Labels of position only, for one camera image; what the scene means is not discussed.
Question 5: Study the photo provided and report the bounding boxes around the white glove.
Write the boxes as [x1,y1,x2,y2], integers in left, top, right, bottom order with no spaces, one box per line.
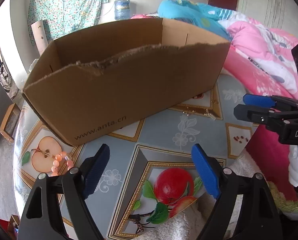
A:
[288,145,298,187]

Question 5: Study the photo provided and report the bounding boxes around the green fuzzy sleeve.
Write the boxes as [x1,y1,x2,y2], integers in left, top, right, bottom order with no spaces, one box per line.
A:
[267,181,298,213]

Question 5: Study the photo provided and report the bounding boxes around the pink floral duvet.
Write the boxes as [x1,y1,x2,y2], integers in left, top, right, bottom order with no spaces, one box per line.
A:
[130,13,298,100]

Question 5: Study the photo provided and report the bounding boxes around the red paper gift bag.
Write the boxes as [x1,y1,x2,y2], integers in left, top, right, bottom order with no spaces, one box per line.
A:
[0,215,20,239]

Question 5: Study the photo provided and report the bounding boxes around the small wooden stool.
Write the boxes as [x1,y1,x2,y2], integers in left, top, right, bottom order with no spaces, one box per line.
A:
[0,103,21,142]

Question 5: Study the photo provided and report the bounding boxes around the blue patterned quilt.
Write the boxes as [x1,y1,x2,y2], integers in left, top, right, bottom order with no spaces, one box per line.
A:
[158,0,235,41]

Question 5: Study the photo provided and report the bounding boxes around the floral fruit print tablecloth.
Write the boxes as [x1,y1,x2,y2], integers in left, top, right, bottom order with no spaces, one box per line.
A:
[12,74,260,240]

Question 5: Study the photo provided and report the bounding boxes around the brown cardboard box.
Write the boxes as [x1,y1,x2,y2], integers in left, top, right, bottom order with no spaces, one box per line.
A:
[22,18,230,146]

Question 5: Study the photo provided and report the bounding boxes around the blue water jug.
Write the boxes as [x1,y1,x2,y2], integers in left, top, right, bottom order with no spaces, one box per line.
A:
[114,0,131,21]

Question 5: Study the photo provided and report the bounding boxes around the pink rolled mat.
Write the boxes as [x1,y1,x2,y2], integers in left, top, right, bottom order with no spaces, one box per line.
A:
[31,20,52,55]

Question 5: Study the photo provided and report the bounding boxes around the pink orange bead bracelet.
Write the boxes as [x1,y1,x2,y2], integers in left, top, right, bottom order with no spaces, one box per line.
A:
[49,151,75,177]

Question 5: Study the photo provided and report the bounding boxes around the gold chain abacus charm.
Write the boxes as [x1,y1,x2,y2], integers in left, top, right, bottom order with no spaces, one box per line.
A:
[182,107,218,120]

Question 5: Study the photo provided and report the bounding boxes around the green floral wall cloth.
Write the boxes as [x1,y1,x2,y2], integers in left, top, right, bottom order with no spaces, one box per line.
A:
[27,0,109,44]

